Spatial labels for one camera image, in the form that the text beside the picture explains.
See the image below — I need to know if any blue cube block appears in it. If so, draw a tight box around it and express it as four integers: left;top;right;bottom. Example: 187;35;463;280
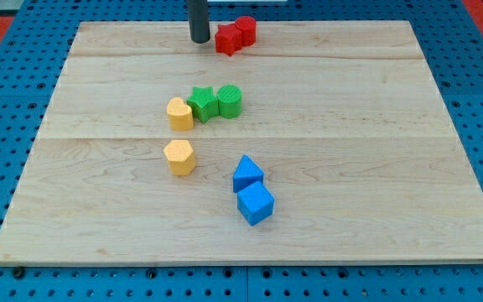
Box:
236;181;275;227

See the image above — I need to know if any yellow heart block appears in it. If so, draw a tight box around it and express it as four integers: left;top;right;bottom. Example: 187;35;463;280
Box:
166;97;194;131

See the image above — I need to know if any light wooden board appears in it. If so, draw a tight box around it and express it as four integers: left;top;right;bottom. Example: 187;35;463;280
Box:
0;21;483;267

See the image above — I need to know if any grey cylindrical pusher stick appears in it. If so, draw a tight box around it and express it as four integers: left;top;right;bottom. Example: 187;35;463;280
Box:
187;0;210;44

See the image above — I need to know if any red star block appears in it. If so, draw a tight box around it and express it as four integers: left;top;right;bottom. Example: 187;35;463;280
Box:
215;23;242;56

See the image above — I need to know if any blue triangle block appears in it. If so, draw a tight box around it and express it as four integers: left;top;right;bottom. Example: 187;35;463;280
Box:
232;154;264;193

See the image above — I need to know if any red cylinder block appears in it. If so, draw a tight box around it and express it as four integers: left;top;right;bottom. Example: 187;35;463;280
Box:
235;16;257;46

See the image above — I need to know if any yellow hexagon block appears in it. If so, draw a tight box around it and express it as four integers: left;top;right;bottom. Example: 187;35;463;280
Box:
164;139;196;176

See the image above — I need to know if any green star block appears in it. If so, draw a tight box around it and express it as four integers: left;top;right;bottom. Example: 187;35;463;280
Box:
187;86;219;123

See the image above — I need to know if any green cylinder block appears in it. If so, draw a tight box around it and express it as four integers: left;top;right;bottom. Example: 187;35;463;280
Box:
217;85;242;118

